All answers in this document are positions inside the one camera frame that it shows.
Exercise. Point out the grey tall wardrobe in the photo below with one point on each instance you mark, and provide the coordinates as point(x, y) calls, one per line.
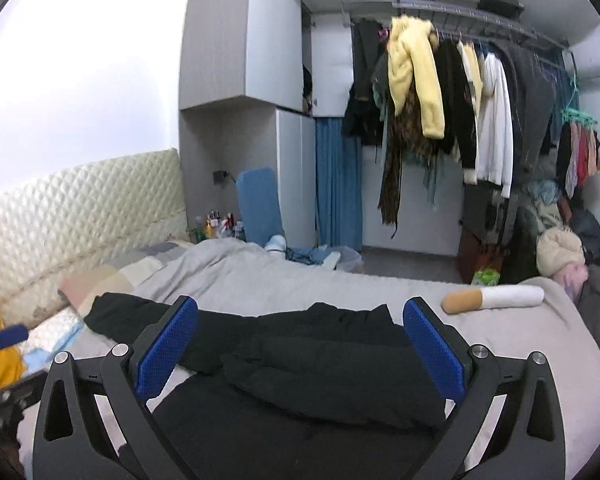
point(242, 108)

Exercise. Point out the metal clothes rail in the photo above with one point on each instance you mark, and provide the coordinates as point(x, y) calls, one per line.
point(455, 19)

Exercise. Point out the teal clip hanger with socks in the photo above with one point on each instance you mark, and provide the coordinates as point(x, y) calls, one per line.
point(578, 158)

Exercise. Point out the brown patterned scarf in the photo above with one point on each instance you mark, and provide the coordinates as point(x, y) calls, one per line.
point(405, 141)

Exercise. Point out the patchwork pillow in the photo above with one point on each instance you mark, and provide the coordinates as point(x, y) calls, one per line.
point(120, 275)

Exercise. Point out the yellow fleece jacket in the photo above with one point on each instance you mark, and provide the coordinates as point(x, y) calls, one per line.
point(411, 63)

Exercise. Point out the bottles on nightstand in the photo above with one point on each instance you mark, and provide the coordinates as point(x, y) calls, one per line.
point(214, 226)

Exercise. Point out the pile of clothes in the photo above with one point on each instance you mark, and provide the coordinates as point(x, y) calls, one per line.
point(541, 206)

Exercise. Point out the blue chair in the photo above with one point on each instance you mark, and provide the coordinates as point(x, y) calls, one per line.
point(259, 205)

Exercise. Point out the green bag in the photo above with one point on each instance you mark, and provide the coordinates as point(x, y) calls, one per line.
point(486, 277)

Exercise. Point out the black hanging coat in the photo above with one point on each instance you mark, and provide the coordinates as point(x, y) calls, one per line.
point(362, 116)

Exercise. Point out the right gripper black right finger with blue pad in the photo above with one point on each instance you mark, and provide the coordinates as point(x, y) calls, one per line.
point(506, 422)

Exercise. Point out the cream quilted headboard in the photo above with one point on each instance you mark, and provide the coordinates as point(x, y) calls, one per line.
point(81, 218)

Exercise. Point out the white hanging garment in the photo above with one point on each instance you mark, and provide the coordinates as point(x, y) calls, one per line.
point(494, 161)

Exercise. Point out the black garment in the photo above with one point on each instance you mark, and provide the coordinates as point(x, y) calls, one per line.
point(321, 393)

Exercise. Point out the grey bed sheet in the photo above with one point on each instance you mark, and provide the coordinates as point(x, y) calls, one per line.
point(233, 277)

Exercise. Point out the blue curtain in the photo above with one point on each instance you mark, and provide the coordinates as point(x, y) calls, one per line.
point(338, 178)

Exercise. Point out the cigarette shaped pillow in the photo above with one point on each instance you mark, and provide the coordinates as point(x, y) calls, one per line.
point(492, 297)

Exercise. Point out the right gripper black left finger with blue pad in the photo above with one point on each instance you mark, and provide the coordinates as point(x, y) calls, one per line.
point(93, 421)

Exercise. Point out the cream beanie hat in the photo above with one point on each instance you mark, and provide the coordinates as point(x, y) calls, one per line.
point(555, 249)

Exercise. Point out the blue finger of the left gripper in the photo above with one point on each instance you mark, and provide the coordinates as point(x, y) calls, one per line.
point(12, 335)

